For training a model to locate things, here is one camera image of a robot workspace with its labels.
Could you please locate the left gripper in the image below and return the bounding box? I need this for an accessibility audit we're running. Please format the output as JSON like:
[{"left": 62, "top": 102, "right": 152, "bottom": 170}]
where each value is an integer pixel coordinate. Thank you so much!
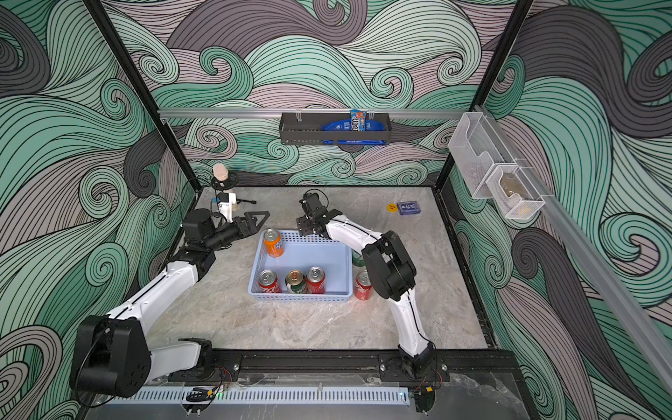
[{"left": 204, "top": 212, "right": 268, "bottom": 254}]

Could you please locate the orange Fanta can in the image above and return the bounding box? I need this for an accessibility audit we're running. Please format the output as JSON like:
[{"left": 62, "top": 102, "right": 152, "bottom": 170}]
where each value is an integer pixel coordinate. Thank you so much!
[{"left": 262, "top": 229, "right": 285, "bottom": 258}]

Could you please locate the green gold-top can front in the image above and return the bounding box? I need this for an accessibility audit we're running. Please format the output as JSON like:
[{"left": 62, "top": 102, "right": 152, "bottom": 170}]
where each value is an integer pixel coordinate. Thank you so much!
[{"left": 285, "top": 269, "right": 308, "bottom": 294}]

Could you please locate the red cola can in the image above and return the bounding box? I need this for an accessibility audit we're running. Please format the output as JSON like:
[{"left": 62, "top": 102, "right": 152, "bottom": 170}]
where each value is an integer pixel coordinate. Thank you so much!
[
  {"left": 304, "top": 266, "right": 326, "bottom": 294},
  {"left": 353, "top": 271, "right": 373, "bottom": 301},
  {"left": 257, "top": 269, "right": 282, "bottom": 294}
]

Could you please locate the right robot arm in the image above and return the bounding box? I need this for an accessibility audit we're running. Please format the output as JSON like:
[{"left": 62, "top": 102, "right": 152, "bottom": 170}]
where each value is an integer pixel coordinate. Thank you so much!
[{"left": 297, "top": 190, "right": 436, "bottom": 380}]

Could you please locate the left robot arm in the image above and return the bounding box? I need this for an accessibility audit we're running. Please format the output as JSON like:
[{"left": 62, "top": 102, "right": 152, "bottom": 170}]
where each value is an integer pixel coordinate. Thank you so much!
[{"left": 69, "top": 208, "right": 271, "bottom": 397}]

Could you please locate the light blue plastic basket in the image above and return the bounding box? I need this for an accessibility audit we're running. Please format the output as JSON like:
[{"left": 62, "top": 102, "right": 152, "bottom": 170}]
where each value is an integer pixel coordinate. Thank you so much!
[{"left": 248, "top": 229, "right": 354, "bottom": 302}]

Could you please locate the beige microphone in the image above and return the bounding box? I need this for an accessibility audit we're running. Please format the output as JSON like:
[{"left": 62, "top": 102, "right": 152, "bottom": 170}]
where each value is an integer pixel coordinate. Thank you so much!
[{"left": 211, "top": 164, "right": 231, "bottom": 191}]

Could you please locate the blue playing card box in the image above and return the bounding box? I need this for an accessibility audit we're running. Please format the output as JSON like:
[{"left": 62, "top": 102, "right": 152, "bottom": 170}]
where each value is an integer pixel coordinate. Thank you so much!
[{"left": 397, "top": 201, "right": 421, "bottom": 215}]

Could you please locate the blue snack packet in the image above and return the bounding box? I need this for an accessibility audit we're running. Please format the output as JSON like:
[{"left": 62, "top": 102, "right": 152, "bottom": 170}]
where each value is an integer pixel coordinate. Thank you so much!
[{"left": 321, "top": 110, "right": 388, "bottom": 145}]

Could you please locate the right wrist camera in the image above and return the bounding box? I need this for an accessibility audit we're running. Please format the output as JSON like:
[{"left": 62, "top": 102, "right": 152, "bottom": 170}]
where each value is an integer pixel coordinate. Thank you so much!
[{"left": 301, "top": 192, "right": 322, "bottom": 213}]

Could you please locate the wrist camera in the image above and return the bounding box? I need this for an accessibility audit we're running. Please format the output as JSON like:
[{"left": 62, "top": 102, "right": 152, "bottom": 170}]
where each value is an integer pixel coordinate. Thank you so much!
[
  {"left": 215, "top": 192, "right": 237, "bottom": 223},
  {"left": 301, "top": 192, "right": 322, "bottom": 213}
]

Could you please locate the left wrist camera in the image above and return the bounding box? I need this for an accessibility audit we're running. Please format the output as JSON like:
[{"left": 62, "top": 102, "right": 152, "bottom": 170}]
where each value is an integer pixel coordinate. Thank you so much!
[{"left": 215, "top": 192, "right": 237, "bottom": 223}]

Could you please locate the black wall shelf tray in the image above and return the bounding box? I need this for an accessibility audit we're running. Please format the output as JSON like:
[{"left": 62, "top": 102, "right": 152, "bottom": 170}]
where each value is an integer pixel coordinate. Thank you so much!
[{"left": 279, "top": 112, "right": 392, "bottom": 145}]

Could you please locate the large clear wall bin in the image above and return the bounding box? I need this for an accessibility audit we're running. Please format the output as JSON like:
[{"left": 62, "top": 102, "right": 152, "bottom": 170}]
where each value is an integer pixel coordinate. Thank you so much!
[{"left": 449, "top": 112, "right": 507, "bottom": 200}]

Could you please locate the white perforated cable duct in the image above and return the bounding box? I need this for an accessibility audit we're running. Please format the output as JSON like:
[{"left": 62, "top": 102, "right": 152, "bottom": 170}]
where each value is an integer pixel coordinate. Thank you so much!
[{"left": 110, "top": 386, "right": 411, "bottom": 406}]

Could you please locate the small clear wall bin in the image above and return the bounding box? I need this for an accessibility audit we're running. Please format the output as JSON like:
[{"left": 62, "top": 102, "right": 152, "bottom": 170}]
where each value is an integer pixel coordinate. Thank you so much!
[{"left": 486, "top": 164, "right": 545, "bottom": 222}]

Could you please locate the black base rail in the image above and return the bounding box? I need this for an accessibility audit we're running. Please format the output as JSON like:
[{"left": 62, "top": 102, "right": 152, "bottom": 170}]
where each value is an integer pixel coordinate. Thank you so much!
[{"left": 213, "top": 349, "right": 519, "bottom": 383}]

